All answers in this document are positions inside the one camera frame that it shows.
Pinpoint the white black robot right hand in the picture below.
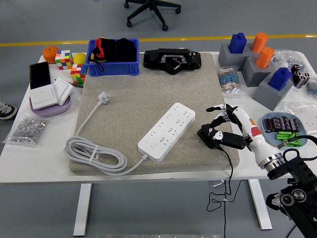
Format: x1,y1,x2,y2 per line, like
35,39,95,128
206,103,282,166

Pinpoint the black plug with cord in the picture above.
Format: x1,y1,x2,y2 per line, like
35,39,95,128
197,123,245,213

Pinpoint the white power strip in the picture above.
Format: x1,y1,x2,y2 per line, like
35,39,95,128
137,102,196,164

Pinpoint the light blue dish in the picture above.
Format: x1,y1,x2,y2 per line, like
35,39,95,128
262,112,309,148

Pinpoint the dark brown capacitors row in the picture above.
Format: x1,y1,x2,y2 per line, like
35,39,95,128
263,116,301,134

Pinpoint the green cylinders pile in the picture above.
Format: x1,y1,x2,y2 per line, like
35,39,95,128
273,131,303,147

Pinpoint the grey block holder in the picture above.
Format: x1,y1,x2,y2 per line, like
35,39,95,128
218,43,258,71
241,56,276,88
252,76,295,111

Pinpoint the empty clear plastic bag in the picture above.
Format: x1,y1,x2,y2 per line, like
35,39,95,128
283,102,317,119

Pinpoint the bag of striped resistors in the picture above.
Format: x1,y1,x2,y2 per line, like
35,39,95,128
216,65,245,95

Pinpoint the blue bottle-shaped block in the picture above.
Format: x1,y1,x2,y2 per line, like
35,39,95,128
228,32,247,55
267,67,293,92

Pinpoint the white table leg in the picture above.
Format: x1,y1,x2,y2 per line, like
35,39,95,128
73,183,93,237
248,179,273,231

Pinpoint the black cylinder cells bundle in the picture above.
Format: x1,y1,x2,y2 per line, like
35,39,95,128
290,63,312,89

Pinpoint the orange cylinder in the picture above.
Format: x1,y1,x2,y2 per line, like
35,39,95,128
250,32,269,54
255,47,275,69

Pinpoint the bag of blue components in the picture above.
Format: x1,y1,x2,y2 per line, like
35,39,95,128
306,75,317,100

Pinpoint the clear bag of small parts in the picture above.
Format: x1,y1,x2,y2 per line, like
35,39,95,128
271,49,308,72

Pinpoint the grey-brown mat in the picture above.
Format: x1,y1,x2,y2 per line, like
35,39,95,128
69,52,240,176

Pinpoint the black electronic device housing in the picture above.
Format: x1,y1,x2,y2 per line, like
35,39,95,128
143,48,202,75

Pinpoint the blue plastic bin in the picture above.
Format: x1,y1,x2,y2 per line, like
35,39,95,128
85,38,140,77

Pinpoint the black office chair base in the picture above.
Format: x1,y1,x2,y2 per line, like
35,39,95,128
123,0,182,32

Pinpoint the black red fabric bundle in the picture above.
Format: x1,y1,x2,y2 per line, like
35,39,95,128
88,37,117,72

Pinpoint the multicoloured puzzle cube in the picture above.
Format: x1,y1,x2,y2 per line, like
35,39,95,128
70,63,88,85
54,50,74,71

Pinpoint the yellow lemon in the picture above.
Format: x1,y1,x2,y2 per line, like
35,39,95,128
73,53,87,65

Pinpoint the purple round tray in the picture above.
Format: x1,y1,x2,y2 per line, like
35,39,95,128
29,95,72,118

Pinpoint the orange fruit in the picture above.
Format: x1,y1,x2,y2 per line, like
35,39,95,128
42,46,60,64

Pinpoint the black smartphone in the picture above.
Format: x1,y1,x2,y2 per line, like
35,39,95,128
29,61,52,90

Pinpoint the bag of metal nuts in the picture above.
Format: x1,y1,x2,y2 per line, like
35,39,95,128
1,113,49,148

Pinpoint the person's shoe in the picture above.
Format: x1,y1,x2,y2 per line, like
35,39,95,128
0,101,18,121

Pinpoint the white wall socket plate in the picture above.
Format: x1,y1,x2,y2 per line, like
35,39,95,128
298,115,317,136

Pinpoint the black hanging cable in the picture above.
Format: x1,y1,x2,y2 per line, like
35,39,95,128
222,180,227,238

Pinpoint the black floor cable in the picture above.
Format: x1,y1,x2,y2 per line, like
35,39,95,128
282,223,298,238

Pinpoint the white power cord with plug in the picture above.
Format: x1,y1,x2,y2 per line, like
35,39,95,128
64,91,149,177

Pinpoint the small white wall switch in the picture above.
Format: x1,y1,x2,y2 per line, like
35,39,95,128
53,76,74,107

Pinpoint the large white wall switch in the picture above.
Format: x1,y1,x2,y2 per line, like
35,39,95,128
29,84,58,111

